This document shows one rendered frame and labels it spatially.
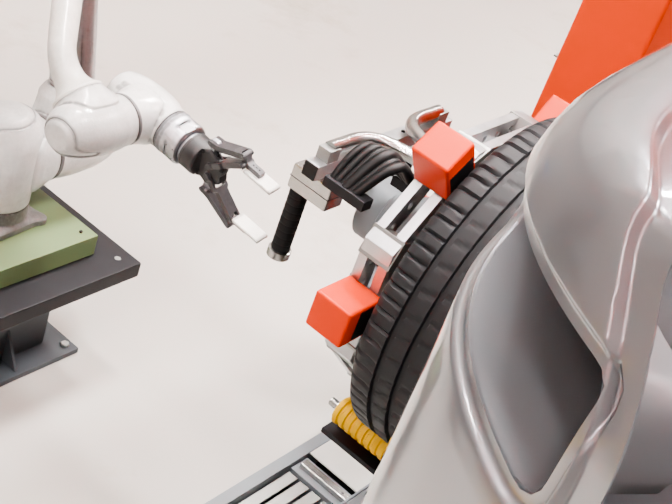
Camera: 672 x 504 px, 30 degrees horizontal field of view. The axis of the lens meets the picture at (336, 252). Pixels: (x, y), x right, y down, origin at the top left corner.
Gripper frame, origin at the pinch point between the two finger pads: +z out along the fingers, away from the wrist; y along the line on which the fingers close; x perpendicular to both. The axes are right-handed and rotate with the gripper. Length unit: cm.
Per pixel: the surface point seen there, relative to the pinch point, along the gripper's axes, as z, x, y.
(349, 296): 31.0, -15.5, 17.9
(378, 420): 44.8, -17.0, -0.4
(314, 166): 9.6, -2.7, 22.1
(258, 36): -142, 171, -140
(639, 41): 30, 63, 34
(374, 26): -131, 233, -154
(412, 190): 26.9, 0.7, 29.3
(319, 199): 12.3, -2.5, 16.1
